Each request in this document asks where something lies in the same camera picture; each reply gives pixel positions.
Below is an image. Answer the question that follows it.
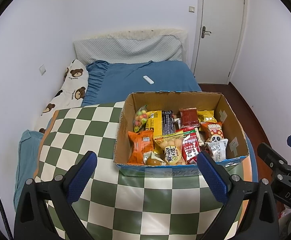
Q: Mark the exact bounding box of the white chocolate wafer packet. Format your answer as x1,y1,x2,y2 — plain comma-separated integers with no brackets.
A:
173,115,181,131

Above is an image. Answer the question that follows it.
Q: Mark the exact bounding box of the pale yellow puff bag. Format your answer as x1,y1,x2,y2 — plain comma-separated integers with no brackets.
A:
154,131,186,165

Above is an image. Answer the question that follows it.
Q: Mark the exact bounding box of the white door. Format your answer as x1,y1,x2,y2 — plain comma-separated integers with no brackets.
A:
192,0,247,85

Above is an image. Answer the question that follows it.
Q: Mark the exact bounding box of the orange panda snack bag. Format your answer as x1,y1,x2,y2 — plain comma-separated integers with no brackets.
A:
201,122,224,142

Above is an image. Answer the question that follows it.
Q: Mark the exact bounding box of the dark red snack packet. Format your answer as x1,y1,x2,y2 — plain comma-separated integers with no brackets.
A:
179,107,200,128

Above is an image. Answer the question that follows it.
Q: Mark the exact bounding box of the wall socket left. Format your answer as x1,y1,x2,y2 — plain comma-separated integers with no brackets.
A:
39,64,46,76

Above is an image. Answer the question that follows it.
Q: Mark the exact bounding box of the white quilted pillow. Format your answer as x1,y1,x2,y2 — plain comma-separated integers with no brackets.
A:
73,29,188,65

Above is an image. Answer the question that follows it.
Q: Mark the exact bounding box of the bear print pillow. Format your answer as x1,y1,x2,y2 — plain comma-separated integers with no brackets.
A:
34,59,89,133

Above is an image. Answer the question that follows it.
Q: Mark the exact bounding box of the colorful candy ball bag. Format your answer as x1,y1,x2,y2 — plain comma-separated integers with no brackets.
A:
133,105,148,133

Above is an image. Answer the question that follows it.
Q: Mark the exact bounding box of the red spicy strip packet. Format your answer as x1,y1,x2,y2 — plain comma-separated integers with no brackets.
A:
176,126,201,165

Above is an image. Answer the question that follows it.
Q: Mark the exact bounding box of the green white checkered mat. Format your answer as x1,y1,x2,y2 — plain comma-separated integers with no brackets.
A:
33,101,252,240

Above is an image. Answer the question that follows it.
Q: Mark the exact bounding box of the cardboard milk box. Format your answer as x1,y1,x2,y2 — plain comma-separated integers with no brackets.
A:
114,92,250,177

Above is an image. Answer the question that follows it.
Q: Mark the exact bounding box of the white green snack bag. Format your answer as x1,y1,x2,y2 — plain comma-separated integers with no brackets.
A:
205,139,228,162

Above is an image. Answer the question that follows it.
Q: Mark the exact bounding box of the wall light switch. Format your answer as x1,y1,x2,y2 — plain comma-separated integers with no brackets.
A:
188,6,195,12

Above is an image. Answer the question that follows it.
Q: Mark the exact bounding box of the white remote control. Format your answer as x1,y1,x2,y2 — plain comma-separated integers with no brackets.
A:
143,75,154,85

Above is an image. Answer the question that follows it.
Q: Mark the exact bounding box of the yellow black snack bag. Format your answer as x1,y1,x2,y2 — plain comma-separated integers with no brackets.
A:
145,110,175,137

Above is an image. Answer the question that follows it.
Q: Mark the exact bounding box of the door handle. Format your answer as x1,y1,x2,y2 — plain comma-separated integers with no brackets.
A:
201,26,212,38

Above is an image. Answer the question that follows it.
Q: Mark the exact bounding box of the blue bed sheet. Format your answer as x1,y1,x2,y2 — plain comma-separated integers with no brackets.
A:
14,61,253,203

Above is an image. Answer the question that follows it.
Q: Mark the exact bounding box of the orange snack packet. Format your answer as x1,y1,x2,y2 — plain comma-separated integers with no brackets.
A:
128,130,154,165

